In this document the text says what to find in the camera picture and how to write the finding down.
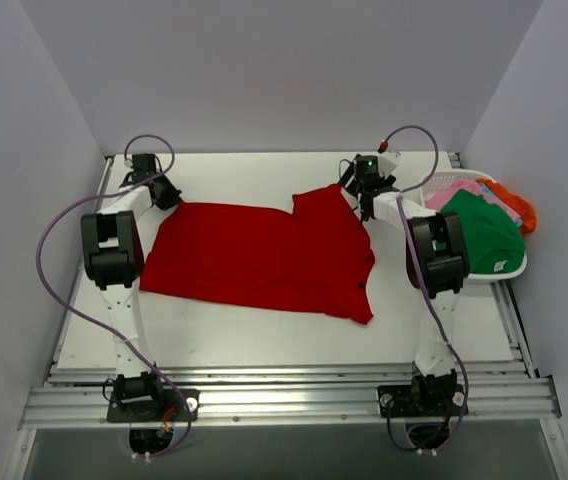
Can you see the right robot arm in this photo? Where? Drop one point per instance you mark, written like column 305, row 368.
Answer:
column 437, row 265

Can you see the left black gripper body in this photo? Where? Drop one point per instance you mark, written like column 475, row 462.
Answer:
column 168, row 193

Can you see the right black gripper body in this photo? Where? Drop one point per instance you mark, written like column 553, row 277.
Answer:
column 352, row 182

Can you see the aluminium rail frame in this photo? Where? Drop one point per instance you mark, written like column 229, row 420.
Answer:
column 263, row 367

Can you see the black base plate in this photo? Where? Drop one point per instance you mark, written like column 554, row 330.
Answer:
column 144, row 409
column 414, row 401

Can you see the pink t-shirt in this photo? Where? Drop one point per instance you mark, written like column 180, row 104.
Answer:
column 441, row 198

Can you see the green t-shirt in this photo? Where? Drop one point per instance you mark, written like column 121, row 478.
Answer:
column 494, row 242

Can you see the orange t-shirt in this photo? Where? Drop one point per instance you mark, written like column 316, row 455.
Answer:
column 525, row 214

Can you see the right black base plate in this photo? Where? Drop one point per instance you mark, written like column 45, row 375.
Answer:
column 414, row 401

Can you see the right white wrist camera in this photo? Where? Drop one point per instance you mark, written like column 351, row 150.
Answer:
column 388, row 158

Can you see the red t-shirt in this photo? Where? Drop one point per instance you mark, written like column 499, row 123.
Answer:
column 316, row 258

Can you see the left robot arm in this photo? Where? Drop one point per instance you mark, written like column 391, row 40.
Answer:
column 114, row 261

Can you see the white laundry basket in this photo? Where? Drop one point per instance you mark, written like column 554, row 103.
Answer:
column 442, row 180

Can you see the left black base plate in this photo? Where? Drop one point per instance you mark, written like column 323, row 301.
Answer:
column 144, row 409

